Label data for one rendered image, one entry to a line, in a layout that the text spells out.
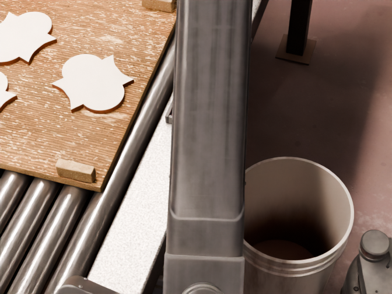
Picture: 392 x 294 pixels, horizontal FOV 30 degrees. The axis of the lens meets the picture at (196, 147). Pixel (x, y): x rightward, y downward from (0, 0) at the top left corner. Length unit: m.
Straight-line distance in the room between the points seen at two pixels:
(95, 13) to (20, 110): 0.25
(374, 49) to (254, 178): 0.96
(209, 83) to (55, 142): 0.67
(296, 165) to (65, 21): 0.77
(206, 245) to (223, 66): 0.13
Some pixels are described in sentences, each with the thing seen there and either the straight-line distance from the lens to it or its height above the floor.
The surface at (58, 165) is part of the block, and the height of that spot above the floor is 0.96.
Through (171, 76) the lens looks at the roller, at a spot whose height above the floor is 0.91.
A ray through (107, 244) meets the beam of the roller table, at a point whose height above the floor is 0.91.
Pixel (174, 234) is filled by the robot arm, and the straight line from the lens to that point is 0.52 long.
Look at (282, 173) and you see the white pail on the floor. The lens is 1.88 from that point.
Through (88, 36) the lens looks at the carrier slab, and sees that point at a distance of 1.32.
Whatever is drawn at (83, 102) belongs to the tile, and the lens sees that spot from 1.20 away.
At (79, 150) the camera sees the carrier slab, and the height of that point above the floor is 0.94.
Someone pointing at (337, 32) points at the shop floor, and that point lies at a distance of 2.70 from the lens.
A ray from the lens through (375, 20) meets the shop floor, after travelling 2.77.
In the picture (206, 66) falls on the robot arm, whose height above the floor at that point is 1.46.
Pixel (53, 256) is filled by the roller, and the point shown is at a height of 0.91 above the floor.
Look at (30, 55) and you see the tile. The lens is 1.29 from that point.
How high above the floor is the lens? 1.84
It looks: 53 degrees down
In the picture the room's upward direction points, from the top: 2 degrees counter-clockwise
